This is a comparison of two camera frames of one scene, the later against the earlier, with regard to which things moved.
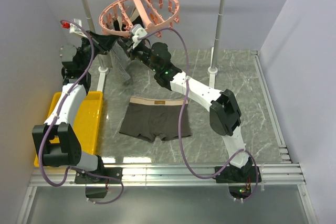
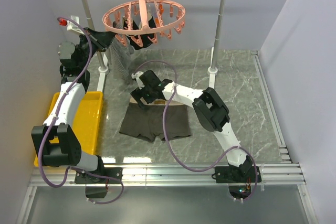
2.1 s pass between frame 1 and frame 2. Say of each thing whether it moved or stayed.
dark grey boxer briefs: stayed
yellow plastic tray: stayed
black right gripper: moved
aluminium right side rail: stayed
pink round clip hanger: moved
